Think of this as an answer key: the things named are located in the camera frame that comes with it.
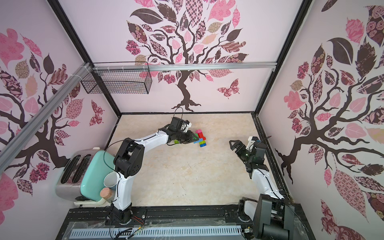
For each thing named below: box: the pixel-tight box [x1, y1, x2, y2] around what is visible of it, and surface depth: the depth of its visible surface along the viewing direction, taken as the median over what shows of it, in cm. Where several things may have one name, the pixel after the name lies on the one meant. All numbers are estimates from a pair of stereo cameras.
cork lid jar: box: [100, 187, 113, 199], surface depth 73 cm
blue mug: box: [103, 171, 120, 191], surface depth 78 cm
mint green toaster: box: [55, 147, 116, 206], surface depth 73 cm
